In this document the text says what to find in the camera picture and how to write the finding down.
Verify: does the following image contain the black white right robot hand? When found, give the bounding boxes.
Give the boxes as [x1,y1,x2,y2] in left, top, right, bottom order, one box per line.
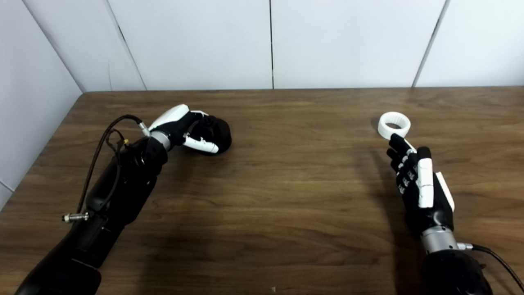
[386,133,456,236]

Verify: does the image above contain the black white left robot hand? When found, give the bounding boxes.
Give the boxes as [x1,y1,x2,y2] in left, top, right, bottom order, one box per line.
[147,104,220,155]

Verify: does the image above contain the round black gear part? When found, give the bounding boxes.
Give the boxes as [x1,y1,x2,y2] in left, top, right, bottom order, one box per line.
[200,116,233,155]

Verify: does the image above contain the white toothed ring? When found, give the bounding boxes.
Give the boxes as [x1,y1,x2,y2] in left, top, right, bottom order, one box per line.
[377,111,411,140]

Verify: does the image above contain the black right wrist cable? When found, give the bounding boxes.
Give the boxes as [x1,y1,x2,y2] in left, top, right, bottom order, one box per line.
[457,242,524,292]

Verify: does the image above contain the thin wires with yellow plug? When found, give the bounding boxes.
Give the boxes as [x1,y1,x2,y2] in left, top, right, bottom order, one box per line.
[106,129,130,164]

